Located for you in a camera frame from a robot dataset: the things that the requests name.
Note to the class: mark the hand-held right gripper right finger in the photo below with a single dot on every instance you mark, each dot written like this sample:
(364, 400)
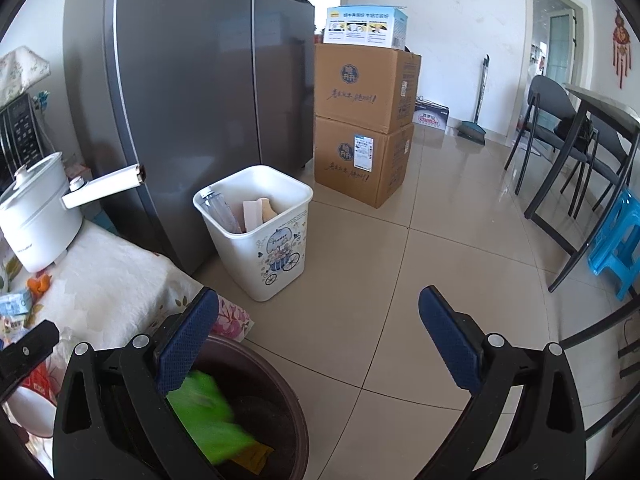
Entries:
(450, 345)

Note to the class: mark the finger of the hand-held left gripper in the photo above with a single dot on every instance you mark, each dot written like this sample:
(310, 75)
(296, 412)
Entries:
(27, 352)

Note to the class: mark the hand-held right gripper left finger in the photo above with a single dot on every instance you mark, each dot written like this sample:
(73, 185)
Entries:
(187, 342)

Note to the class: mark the twisted orange carrot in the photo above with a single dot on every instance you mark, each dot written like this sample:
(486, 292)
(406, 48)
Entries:
(39, 284)

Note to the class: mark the green wrapper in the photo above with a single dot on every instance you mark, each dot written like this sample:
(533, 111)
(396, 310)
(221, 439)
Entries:
(210, 415)

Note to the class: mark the dark brown bin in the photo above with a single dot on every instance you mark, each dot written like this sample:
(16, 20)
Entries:
(280, 410)

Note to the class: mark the white printed trash bin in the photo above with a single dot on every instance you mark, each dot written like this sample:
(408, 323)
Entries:
(270, 260)

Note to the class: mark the light blue packet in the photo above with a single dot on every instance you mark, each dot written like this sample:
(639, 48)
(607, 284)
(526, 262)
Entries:
(15, 304)

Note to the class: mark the floral tablecloth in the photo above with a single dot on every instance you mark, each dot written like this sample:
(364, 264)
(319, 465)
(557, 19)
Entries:
(115, 285)

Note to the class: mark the white electric pot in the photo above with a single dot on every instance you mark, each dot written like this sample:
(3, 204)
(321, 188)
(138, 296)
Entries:
(35, 230)

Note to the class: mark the yellow wrapper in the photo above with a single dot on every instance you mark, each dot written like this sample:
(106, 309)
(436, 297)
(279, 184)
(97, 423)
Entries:
(250, 457)

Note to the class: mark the clear plastic bottle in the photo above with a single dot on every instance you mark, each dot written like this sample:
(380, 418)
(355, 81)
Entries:
(222, 210)

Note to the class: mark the white paper carton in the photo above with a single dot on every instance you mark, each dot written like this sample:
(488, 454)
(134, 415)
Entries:
(251, 216)

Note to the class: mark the black metal chair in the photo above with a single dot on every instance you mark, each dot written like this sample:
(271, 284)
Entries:
(600, 332)

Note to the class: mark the brown cardboard scrap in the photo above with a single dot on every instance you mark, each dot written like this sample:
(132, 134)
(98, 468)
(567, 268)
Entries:
(268, 208)

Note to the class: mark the blue plastic stool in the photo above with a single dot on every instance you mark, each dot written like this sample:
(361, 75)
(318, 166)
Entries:
(612, 245)

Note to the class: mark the brown cardboard box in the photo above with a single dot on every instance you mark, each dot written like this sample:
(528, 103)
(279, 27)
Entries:
(360, 160)
(360, 87)

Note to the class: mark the black microwave oven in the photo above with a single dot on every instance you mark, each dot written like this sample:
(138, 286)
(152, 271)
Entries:
(20, 135)

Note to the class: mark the white box with blue print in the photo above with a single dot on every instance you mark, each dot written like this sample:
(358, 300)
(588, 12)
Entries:
(431, 117)

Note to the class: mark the dark grey chair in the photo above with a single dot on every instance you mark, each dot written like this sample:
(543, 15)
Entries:
(607, 160)
(547, 102)

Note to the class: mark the grey refrigerator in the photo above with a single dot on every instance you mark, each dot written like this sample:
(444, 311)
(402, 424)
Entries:
(190, 85)

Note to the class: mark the marble top dining table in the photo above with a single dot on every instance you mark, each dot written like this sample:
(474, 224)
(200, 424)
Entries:
(612, 112)

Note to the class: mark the floral cover cloth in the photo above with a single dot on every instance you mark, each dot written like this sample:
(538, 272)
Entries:
(22, 67)

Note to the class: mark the blue and white box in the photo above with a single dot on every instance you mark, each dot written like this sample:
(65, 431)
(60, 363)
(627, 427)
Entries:
(362, 25)

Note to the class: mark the red hanging ornament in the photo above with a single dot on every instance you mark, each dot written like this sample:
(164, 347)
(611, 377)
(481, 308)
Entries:
(621, 45)

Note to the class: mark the white door frame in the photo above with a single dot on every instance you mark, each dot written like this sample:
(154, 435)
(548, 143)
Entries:
(527, 35)

